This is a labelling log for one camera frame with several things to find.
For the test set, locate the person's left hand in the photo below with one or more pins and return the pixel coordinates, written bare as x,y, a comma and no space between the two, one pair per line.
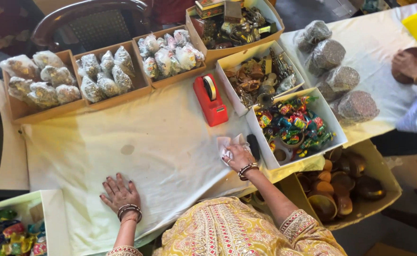
121,197

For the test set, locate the person's right hand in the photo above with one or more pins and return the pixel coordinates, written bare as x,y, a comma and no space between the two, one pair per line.
241,158

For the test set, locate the person's right fingers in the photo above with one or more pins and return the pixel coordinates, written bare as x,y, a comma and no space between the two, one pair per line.
232,153

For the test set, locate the small black object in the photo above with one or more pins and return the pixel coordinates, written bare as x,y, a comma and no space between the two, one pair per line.
254,146

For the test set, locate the right wrist bangles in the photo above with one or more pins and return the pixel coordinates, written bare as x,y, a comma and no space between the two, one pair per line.
248,170

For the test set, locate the wrist bangles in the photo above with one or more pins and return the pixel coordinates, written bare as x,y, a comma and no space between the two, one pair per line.
129,211
248,170

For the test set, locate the red tape dispenser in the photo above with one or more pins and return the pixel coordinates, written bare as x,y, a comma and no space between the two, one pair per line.
212,110

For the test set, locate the white box of colourful toys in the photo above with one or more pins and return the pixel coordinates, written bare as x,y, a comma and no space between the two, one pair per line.
295,124

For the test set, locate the clear tape roll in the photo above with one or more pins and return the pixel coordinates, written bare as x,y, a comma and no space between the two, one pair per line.
210,87

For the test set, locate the yellow embroidered garment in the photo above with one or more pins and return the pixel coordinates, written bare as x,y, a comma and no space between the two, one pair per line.
229,231

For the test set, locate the cream tablecloth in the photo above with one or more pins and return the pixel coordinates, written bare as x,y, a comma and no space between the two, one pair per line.
151,153

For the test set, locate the white box of brass figurines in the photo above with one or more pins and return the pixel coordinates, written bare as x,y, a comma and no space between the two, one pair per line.
258,76

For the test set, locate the cardboard box of wooden bowls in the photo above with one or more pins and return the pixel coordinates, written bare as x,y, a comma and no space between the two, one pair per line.
343,188

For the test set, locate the left wrist bangles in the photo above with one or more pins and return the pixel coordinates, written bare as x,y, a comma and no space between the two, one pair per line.
129,211

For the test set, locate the heap of wrapped colourful figurines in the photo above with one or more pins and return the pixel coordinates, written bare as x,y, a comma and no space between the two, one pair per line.
169,53

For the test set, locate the tan box of brass items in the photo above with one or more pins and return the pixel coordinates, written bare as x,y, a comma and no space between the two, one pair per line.
229,28

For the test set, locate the plastic-wrapped glittery round bundle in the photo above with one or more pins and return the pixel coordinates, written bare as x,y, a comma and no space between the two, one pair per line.
315,33
340,82
357,106
327,55

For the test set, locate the heap of wrapped grey figurines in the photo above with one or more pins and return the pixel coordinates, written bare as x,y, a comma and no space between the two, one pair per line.
105,76

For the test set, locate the dark wooden chair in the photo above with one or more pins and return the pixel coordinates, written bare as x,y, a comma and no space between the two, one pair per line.
91,25

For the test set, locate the wide brown cardboard tray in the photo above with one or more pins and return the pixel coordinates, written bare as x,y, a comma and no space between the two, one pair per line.
34,112

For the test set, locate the heap of wrapped golden figurines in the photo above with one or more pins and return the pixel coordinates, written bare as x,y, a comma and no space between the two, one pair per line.
43,80

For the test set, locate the brown cardboard sheet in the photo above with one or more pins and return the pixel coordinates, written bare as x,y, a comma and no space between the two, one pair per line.
7,149

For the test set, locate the white box of painted toys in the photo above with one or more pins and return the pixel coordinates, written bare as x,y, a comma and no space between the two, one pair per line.
12,231

